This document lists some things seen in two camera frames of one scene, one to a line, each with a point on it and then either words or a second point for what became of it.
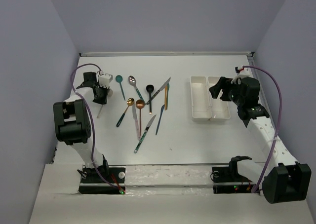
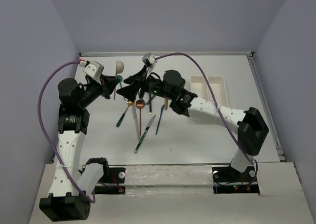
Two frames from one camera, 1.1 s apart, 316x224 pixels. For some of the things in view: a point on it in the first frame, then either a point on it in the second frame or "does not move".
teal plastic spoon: (119, 78) does not move
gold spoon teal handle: (130, 101) does not move
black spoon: (149, 89) does not move
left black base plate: (92, 182) does not move
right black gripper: (215, 90) → (130, 91)
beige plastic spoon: (109, 94) → (119, 69)
